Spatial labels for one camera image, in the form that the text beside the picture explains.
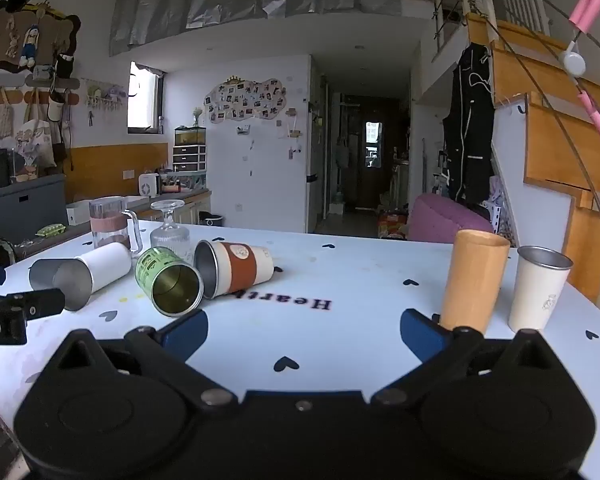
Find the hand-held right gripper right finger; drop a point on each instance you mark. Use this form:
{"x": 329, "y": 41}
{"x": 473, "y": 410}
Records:
{"x": 421, "y": 335}

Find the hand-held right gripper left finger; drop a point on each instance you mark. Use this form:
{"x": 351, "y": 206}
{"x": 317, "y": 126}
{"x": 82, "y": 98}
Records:
{"x": 185, "y": 334}

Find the white steel cup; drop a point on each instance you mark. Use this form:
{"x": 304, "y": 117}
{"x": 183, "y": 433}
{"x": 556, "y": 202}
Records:
{"x": 100, "y": 267}

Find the green tin cup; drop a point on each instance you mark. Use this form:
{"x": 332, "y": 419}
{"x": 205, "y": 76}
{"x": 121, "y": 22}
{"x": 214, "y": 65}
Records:
{"x": 155, "y": 265}

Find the tall wooden cup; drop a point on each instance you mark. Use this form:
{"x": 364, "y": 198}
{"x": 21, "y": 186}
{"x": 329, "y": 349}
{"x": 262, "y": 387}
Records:
{"x": 472, "y": 280}

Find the white cup with brown sleeve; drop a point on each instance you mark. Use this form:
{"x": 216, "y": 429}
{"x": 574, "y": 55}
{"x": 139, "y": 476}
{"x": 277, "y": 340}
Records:
{"x": 240, "y": 267}

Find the cream steel cup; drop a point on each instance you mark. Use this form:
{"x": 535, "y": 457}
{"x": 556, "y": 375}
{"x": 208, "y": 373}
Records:
{"x": 535, "y": 290}

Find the green packet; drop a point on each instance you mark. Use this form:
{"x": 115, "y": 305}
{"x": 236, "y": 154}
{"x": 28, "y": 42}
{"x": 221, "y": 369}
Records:
{"x": 51, "y": 230}

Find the grey cabinet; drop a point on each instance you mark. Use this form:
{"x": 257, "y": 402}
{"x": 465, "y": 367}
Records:
{"x": 22, "y": 207}

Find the clear ribbed glass goblet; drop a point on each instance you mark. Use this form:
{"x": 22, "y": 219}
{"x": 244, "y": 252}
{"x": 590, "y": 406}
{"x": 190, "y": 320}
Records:
{"x": 171, "y": 240}

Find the white box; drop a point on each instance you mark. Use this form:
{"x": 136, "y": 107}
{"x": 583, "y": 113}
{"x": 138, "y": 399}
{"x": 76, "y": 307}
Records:
{"x": 78, "y": 213}

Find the glass mug with pink band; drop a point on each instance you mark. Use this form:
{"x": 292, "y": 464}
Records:
{"x": 109, "y": 225}

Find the red snack bag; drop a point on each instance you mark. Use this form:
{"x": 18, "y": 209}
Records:
{"x": 392, "y": 225}

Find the purple round pouf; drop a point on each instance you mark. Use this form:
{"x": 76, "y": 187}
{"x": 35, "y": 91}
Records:
{"x": 445, "y": 220}

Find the printed canvas tote bag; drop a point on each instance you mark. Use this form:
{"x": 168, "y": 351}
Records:
{"x": 37, "y": 142}

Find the white countertop appliance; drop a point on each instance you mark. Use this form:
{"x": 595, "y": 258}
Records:
{"x": 148, "y": 185}

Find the small drawer unit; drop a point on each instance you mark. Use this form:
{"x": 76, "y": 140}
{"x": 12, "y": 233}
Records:
{"x": 190, "y": 159}

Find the dark entrance door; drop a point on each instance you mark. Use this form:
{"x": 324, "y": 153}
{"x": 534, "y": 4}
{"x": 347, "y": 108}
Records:
{"x": 372, "y": 145}

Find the fish tank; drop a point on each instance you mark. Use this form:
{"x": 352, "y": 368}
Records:
{"x": 190, "y": 136}

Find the black hanging jacket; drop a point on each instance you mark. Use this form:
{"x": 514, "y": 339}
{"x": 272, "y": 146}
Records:
{"x": 467, "y": 135}

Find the window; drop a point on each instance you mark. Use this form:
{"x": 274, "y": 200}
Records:
{"x": 142, "y": 100}

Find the wooden staircase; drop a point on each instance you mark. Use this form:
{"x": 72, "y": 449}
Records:
{"x": 555, "y": 140}

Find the cloud-shaped photo board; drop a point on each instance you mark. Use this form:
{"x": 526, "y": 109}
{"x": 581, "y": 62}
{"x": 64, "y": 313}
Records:
{"x": 245, "y": 99}

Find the white round disc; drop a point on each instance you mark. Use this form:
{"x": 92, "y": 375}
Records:
{"x": 573, "y": 63}

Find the metal stair railing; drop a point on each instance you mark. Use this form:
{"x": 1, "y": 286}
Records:
{"x": 452, "y": 0}

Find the pink padded bar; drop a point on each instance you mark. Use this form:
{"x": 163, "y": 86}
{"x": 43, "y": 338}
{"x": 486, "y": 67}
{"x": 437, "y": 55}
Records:
{"x": 591, "y": 0}

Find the brown wall board with dolls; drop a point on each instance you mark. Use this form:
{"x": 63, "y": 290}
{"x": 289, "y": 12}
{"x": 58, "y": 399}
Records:
{"x": 27, "y": 37}

